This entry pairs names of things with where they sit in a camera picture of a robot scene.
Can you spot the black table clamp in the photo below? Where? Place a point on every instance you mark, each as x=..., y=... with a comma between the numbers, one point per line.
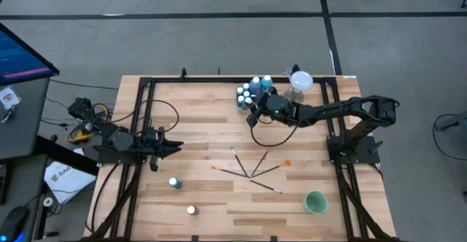
x=184, y=73
x=296, y=69
x=273, y=238
x=195, y=238

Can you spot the white brass mushroom table lamp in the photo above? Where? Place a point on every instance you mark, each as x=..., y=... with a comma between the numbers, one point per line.
x=302, y=81

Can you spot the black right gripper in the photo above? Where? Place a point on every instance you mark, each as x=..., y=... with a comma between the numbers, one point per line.
x=263, y=105

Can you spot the grey cabinet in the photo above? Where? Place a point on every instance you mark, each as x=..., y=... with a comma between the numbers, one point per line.
x=25, y=132

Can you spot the small teal paint bottle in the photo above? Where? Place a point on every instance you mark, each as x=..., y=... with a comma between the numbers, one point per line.
x=246, y=93

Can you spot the white sticker label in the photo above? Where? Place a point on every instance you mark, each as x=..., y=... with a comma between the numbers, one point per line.
x=9, y=98

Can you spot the white tape roll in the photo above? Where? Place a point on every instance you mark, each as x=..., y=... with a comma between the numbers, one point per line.
x=48, y=201

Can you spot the thin black paintbrush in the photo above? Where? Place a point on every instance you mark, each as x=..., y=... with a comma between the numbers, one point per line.
x=259, y=163
x=241, y=163

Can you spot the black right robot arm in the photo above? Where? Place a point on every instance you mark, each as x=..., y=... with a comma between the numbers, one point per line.
x=328, y=109

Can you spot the black desk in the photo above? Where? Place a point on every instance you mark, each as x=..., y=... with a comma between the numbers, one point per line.
x=65, y=156

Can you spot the black monitor blue screen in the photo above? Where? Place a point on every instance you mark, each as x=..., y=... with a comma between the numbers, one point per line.
x=18, y=58

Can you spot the small dark red paint bottle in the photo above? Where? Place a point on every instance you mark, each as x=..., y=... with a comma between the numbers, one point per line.
x=191, y=210

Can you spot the white printed booklet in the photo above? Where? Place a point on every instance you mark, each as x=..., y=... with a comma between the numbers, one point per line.
x=69, y=180

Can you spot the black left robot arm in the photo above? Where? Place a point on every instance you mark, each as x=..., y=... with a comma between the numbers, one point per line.
x=118, y=140

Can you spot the mint green cup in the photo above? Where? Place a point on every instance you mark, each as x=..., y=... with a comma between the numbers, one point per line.
x=315, y=202

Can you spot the black computer mouse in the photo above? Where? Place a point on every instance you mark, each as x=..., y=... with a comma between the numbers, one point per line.
x=14, y=222

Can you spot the large teal paint bottle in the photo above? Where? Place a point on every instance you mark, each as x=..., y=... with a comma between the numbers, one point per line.
x=266, y=83

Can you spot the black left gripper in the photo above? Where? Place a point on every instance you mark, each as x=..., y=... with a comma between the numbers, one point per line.
x=153, y=141

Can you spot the black paintbrush silver ferrule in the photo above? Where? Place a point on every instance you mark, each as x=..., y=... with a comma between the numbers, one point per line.
x=265, y=186

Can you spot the small black paint bottle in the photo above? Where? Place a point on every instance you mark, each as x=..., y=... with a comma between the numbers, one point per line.
x=239, y=90

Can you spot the black aluminium table frame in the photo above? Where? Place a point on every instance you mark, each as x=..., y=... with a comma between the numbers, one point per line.
x=219, y=79

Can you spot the clear plastic bin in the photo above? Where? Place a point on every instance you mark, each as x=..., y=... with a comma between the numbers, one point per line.
x=241, y=109

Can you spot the large lavender paint bottle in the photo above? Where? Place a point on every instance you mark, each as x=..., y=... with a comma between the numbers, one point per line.
x=254, y=87

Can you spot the small sea green paint bottle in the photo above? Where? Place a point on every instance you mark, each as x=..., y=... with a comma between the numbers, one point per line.
x=176, y=184

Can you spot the black paintbrush orange bristles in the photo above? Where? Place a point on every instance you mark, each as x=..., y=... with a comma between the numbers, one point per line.
x=230, y=171
x=271, y=169

